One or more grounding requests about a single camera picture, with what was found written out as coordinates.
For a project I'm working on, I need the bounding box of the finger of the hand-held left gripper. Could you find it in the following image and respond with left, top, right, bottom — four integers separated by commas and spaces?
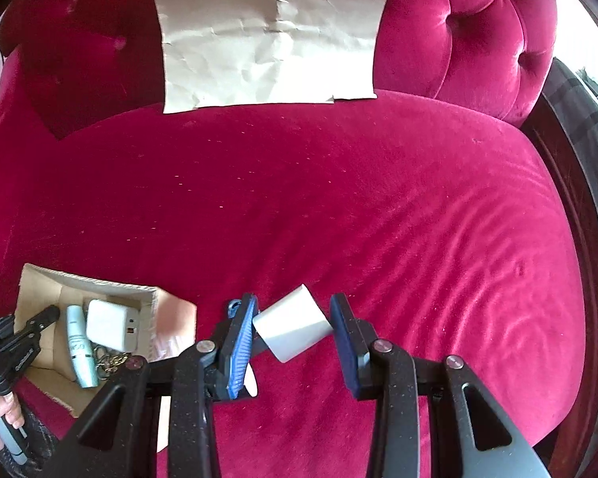
0, 341, 39, 390
11, 306, 61, 348

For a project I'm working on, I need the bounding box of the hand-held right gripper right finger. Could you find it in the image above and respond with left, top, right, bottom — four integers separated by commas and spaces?
329, 293, 551, 478

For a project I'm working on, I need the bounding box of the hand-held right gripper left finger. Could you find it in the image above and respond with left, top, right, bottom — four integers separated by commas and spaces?
42, 293, 260, 478

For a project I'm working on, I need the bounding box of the cardboard box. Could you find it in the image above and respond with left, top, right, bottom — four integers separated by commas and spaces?
17, 263, 197, 418

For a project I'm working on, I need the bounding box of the white cosmetic tube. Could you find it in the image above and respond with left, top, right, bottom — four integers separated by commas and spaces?
66, 305, 99, 389

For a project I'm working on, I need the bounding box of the small white plug adapter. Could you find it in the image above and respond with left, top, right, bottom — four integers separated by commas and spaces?
252, 284, 332, 363

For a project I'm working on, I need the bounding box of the large white charger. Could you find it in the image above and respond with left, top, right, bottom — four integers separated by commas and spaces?
86, 300, 141, 353

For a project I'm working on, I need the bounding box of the key ring with brass keys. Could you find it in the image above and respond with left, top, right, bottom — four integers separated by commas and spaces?
96, 346, 133, 376

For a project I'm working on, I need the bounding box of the dark patterned clothing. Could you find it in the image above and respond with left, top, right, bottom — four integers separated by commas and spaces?
0, 403, 63, 478

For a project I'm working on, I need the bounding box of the red velvet sofa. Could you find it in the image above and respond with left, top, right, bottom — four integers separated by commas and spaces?
0, 0, 598, 478

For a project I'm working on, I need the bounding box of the brown paper sheet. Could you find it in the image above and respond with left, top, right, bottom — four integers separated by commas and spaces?
146, 0, 398, 114

